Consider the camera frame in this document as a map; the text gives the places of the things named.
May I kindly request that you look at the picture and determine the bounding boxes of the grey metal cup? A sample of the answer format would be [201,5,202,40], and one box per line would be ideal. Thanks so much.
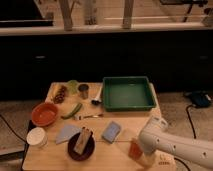
[78,84,89,99]

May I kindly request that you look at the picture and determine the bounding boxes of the bunch of dark grapes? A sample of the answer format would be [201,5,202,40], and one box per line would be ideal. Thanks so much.
[53,86,67,104]

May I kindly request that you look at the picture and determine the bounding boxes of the green plastic cup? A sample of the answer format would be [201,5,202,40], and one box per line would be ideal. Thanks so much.
[67,80,78,94]

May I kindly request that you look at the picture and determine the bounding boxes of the light blue cloth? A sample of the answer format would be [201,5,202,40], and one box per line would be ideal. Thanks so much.
[55,125,81,144]

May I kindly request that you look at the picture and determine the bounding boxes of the orange bowl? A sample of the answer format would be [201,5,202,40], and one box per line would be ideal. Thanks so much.
[31,102,58,127]

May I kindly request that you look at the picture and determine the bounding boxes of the black cable right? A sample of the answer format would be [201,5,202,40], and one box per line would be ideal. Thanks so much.
[185,103,198,140]

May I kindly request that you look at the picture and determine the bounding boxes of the black cable left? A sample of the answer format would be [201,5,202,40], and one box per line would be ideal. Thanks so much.
[0,114,28,145]

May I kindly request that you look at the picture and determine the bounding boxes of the black cable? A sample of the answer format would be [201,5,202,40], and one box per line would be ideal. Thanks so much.
[0,114,28,145]
[185,103,198,140]

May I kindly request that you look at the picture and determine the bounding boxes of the green cucumber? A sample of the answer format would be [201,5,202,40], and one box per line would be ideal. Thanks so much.
[61,103,83,119]

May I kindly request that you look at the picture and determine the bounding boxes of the dark round plate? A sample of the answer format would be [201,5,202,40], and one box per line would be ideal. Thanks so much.
[67,133,95,161]

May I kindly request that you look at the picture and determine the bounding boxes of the green plastic tray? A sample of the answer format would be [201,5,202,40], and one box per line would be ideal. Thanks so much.
[102,76,156,112]

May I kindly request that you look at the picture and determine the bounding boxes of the wooden block on plate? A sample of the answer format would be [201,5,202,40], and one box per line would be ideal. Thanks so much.
[74,127,92,155]

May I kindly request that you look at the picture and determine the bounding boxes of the dark blue floor device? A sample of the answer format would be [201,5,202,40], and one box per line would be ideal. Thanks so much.
[190,92,211,108]

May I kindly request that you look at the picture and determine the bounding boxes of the white cup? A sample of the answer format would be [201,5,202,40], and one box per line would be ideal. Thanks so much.
[26,127,47,147]

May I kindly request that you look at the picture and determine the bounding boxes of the blue sponge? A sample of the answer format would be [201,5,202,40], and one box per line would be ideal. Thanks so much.
[102,121,121,143]

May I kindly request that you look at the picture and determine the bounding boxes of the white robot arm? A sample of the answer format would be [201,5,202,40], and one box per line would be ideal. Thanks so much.
[138,116,213,169]

